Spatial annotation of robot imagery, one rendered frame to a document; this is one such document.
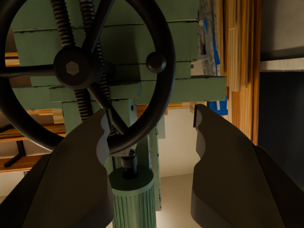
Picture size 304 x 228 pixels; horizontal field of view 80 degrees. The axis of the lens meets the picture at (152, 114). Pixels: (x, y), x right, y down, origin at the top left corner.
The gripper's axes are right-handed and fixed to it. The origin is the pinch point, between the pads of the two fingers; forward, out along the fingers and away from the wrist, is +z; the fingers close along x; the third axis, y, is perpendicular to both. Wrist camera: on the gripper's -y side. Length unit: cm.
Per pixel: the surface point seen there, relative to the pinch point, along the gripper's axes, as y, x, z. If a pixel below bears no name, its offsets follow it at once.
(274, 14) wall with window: 13, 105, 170
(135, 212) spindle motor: 56, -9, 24
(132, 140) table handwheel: 12.4, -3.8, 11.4
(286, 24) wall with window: 19, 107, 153
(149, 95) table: 14.5, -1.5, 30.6
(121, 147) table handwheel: 13.4, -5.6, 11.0
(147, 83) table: 11.8, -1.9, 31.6
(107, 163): 59, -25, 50
